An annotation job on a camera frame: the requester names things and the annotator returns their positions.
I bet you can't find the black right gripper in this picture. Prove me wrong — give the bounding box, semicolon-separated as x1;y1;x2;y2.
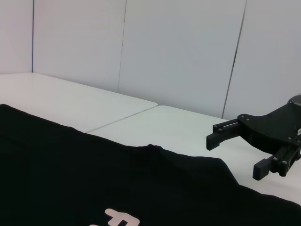
206;103;301;181

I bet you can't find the black shirt with FREE print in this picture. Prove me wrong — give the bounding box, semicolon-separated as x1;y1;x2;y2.
0;104;301;226

